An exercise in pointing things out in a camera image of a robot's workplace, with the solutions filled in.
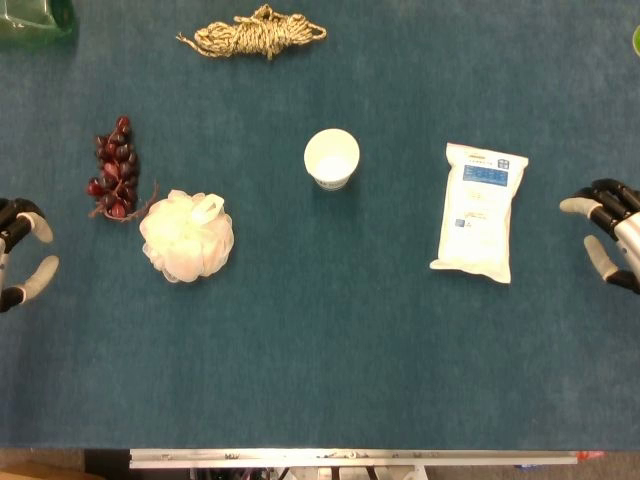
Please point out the silver aluminium frame rail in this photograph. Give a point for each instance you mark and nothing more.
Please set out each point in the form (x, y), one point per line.
(350, 457)

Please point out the dark red grape bunch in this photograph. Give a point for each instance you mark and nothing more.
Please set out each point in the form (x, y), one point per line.
(116, 170)

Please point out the lime green round object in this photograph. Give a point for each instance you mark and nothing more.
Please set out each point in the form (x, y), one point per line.
(636, 40)

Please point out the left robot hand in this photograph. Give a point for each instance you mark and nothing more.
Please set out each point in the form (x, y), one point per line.
(15, 227)

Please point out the green transparent plastic container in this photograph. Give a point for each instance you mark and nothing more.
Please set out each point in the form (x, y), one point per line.
(32, 17)

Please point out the blue felt table cloth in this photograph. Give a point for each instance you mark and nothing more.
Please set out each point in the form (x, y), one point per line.
(320, 350)

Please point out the white blue-label food pouch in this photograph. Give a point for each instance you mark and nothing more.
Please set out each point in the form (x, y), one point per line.
(480, 212)

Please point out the white mesh bath pouf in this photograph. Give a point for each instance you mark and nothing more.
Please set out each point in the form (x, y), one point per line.
(187, 237)

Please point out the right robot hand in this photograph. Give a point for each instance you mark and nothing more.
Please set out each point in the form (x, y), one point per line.
(617, 215)

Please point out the white paper cup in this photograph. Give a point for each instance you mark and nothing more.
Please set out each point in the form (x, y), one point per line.
(331, 157)

